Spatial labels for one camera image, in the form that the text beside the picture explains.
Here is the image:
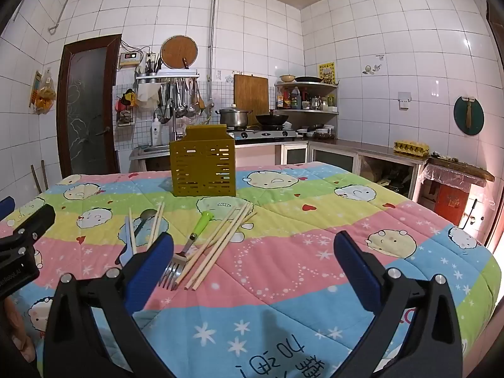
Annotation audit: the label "steel wall utensil rack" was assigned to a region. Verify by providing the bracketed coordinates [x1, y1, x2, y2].
[135, 68, 201, 86]

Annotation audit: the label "steel kitchen sink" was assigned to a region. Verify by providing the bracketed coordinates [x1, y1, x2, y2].
[137, 144, 172, 155]

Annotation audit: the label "steel cooking pot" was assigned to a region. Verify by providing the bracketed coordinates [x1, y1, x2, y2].
[218, 105, 253, 128]

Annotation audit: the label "green round wall board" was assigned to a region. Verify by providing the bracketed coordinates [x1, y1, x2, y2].
[453, 95, 485, 135]

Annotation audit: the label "leaning wooden sticks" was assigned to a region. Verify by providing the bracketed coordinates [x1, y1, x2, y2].
[31, 160, 49, 194]

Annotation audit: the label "yellow perforated utensil holder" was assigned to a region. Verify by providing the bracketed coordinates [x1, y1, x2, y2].
[169, 124, 237, 198]

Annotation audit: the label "steel corner shelf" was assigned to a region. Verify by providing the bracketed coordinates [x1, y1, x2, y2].
[274, 80, 340, 116]

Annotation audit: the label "gas stove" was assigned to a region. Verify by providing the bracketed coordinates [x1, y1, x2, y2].
[232, 125, 299, 143]

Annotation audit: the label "wooden chopstick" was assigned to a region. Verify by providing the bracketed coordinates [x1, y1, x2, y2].
[125, 208, 138, 256]
[196, 210, 258, 288]
[174, 202, 242, 285]
[146, 204, 162, 250]
[152, 202, 166, 245]
[191, 204, 253, 290]
[184, 201, 248, 289]

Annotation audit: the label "round wooden cutting board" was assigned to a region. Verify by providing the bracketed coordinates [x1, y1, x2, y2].
[160, 35, 198, 70]

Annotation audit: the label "hanging plastic bag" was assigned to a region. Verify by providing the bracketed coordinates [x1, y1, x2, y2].
[33, 68, 57, 115]

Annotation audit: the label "black wok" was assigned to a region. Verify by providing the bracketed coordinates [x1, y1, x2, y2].
[255, 112, 290, 127]

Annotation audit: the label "steel kitchen counter cabinet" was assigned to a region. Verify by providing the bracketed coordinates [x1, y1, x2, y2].
[276, 138, 430, 201]

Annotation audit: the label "yellow egg carton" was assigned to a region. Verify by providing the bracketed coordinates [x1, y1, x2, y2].
[394, 139, 429, 155]

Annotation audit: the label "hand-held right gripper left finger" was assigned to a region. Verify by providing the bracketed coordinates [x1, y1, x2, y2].
[43, 232, 176, 378]

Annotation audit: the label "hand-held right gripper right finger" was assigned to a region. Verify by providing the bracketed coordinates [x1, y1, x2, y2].
[334, 230, 463, 378]

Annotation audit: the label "rectangular wooden cutting board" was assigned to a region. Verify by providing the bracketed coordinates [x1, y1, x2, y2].
[234, 74, 269, 117]

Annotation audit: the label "white wall control box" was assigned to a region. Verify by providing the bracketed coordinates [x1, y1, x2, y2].
[119, 51, 143, 68]

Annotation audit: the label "white soap bottle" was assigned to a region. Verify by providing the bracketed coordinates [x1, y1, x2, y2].
[151, 114, 163, 146]

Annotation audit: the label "dark wooden glass door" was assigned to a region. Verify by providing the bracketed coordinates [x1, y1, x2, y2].
[57, 35, 122, 180]

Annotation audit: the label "green handled metal fork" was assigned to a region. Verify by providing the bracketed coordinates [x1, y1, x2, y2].
[158, 210, 215, 291]

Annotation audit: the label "red cardboard box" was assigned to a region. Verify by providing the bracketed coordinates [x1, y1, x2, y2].
[435, 184, 472, 226]

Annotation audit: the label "cartoon printed striped blanket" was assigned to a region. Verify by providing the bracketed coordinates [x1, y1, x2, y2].
[0, 163, 497, 378]

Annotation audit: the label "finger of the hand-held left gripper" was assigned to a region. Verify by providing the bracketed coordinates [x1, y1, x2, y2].
[0, 196, 16, 221]
[7, 204, 56, 245]

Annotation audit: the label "metal spoon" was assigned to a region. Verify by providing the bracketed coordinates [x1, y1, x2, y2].
[117, 208, 158, 268]

